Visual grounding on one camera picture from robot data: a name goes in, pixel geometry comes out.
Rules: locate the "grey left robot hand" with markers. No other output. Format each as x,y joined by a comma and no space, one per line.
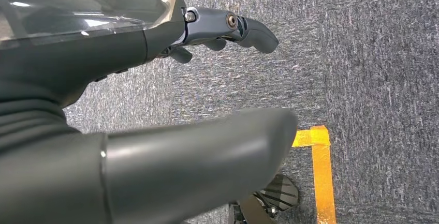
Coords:
85,51

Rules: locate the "black robot foot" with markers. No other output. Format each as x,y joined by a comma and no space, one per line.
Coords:
281,191

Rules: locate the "yellow floor tape mark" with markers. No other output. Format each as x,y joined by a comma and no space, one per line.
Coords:
322,181

